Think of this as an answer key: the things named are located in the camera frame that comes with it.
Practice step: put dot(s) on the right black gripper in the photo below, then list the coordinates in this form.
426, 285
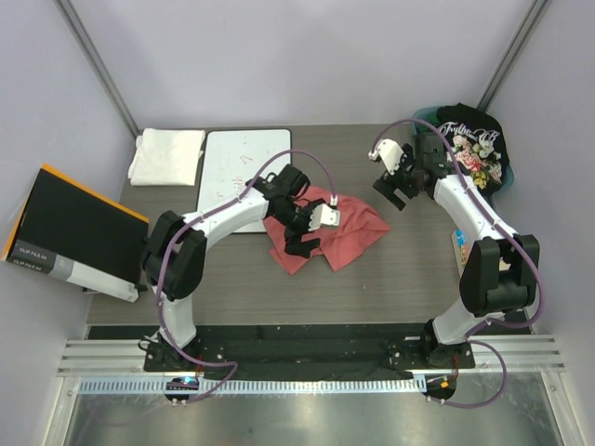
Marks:
387, 189

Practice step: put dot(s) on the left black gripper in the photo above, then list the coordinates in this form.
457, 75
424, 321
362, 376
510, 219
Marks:
293, 239

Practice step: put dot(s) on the pink t shirt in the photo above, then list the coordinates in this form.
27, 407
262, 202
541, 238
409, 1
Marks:
360, 226

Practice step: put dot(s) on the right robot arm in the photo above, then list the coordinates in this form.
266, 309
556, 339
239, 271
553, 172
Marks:
498, 277

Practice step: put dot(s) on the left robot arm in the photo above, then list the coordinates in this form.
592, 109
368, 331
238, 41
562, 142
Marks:
173, 259

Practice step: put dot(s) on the teal plastic basket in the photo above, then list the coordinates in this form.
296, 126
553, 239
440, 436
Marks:
425, 116

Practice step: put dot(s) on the blue picture book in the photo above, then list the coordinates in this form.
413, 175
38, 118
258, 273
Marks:
461, 250

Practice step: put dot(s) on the black floral t shirt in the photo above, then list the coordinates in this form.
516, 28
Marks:
474, 144

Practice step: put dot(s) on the white dry-erase board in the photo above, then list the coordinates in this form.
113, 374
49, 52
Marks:
232, 157

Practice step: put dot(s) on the folded white t shirt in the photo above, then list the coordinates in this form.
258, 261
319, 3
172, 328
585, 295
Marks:
166, 158

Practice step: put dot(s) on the black orange clip file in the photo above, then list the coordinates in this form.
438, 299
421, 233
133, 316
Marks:
74, 234

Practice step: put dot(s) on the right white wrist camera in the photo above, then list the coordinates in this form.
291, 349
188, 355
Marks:
388, 152

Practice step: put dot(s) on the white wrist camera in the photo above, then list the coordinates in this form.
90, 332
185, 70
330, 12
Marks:
324, 216
388, 152

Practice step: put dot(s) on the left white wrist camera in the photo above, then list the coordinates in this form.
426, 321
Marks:
324, 216

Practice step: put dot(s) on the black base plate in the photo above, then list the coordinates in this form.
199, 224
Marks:
309, 353

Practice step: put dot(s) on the slotted cable duct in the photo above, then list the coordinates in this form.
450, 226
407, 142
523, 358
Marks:
184, 386

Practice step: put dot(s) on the aluminium frame rail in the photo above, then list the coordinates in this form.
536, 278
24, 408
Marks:
522, 353

